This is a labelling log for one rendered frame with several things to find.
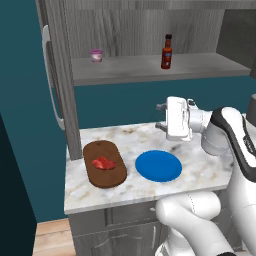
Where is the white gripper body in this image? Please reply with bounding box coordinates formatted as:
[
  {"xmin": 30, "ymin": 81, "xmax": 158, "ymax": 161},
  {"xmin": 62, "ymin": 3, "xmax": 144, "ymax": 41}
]
[{"xmin": 165, "ymin": 96, "xmax": 194, "ymax": 142}]

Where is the blue round plate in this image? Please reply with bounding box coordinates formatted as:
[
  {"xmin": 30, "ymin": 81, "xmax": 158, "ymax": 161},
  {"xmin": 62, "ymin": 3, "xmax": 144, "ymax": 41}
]
[{"xmin": 134, "ymin": 149, "xmax": 184, "ymax": 183}]

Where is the red-brown condiment bottle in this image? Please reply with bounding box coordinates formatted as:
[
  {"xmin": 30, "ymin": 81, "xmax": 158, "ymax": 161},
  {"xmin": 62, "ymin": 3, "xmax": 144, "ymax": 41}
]
[{"xmin": 160, "ymin": 33, "xmax": 174, "ymax": 71}]

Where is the red raw steak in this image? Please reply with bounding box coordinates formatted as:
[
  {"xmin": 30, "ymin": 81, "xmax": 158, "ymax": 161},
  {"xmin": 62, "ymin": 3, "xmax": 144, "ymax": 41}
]
[{"xmin": 91, "ymin": 155, "xmax": 118, "ymax": 171}]

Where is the brown wooden cutting board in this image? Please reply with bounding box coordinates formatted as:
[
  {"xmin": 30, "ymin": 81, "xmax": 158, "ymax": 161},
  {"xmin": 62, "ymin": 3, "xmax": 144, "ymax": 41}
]
[{"xmin": 82, "ymin": 139, "xmax": 128, "ymax": 190}]

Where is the grey wood open cabinet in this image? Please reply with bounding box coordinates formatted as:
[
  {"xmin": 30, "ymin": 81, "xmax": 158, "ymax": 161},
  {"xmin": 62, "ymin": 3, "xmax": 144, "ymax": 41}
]
[{"xmin": 63, "ymin": 0, "xmax": 256, "ymax": 87}]

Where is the grey wood cabinet door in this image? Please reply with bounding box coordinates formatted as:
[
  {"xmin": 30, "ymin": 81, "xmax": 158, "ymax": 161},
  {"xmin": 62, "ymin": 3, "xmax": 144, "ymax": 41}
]
[{"xmin": 35, "ymin": 0, "xmax": 84, "ymax": 161}]

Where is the dark grey cabinet door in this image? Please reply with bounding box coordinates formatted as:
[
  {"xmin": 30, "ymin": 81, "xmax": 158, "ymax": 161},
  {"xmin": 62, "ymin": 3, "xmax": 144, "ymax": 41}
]
[{"xmin": 215, "ymin": 7, "xmax": 256, "ymax": 80}]

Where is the grey block object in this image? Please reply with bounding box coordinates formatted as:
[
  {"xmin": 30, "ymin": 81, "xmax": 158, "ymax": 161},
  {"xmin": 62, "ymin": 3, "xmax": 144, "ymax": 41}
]
[{"xmin": 246, "ymin": 94, "xmax": 256, "ymax": 128}]

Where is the pink yogurt cup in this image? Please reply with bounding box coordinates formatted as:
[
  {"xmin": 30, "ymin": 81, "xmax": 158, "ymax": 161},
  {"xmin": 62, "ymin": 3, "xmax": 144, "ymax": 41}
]
[{"xmin": 89, "ymin": 49, "xmax": 104, "ymax": 63}]

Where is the grey drawer front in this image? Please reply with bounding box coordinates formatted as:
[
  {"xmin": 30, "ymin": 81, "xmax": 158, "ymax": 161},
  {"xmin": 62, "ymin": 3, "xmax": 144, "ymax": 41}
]
[{"xmin": 105, "ymin": 200, "xmax": 158, "ymax": 228}]

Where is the grey lower cupboard door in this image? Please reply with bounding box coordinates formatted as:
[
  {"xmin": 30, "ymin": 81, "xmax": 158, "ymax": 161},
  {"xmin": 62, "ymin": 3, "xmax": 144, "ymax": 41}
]
[{"xmin": 71, "ymin": 222, "xmax": 168, "ymax": 256}]

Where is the silver cabinet door handle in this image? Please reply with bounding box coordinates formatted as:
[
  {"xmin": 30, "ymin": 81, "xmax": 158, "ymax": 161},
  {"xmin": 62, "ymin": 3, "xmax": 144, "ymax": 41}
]
[{"xmin": 41, "ymin": 24, "xmax": 66, "ymax": 131}]

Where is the silver cupboard door handle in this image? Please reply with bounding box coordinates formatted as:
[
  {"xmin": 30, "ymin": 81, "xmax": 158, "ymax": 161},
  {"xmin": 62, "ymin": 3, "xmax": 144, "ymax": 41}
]
[{"xmin": 151, "ymin": 224, "xmax": 158, "ymax": 252}]

